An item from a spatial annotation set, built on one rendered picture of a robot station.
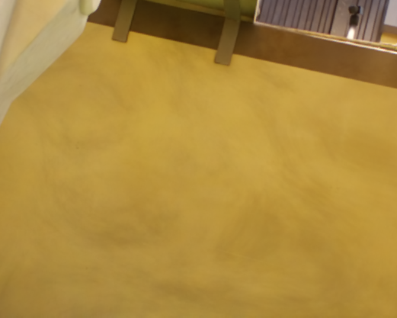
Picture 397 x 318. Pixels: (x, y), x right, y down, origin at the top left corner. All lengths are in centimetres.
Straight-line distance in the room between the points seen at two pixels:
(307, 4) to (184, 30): 1123
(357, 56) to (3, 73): 84
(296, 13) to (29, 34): 1196
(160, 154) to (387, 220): 43
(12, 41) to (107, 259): 75
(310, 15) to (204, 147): 1128
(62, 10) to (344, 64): 79
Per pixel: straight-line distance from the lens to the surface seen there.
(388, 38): 1227
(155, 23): 125
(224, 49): 121
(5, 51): 50
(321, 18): 1240
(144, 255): 118
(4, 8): 48
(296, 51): 122
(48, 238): 123
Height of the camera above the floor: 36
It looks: 7 degrees up
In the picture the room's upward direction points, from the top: 14 degrees clockwise
